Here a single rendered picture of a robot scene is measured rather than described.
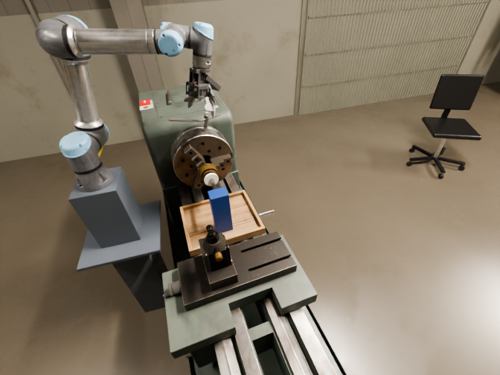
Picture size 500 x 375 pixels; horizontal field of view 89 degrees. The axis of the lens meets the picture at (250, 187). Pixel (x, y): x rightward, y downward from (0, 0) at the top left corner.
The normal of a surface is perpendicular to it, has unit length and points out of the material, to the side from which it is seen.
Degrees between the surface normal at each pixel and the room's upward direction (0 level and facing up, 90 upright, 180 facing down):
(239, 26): 90
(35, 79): 90
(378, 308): 0
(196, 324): 0
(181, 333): 0
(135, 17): 90
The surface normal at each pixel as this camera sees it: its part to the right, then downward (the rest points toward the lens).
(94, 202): 0.26, 0.61
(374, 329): -0.04, -0.77
